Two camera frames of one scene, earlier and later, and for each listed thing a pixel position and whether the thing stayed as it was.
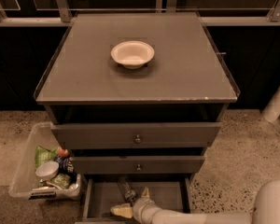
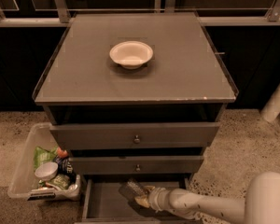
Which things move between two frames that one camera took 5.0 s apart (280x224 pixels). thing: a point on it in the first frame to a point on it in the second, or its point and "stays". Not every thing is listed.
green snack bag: [44, 155] stays
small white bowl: [47, 170] stays
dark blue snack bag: [66, 166] stays
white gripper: [141, 207] to [158, 197]
